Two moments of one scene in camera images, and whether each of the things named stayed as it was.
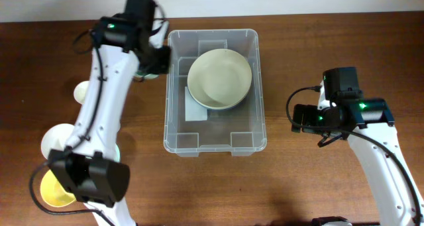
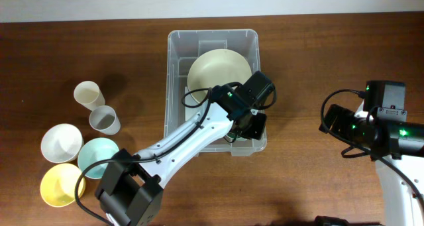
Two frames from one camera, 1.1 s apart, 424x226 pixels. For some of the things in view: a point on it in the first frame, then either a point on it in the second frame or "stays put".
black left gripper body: (158, 61) to (256, 128)
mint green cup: (146, 75) to (231, 136)
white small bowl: (55, 138) stays put
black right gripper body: (311, 116) to (346, 126)
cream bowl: (219, 79) stays put
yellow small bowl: (53, 193) stays put
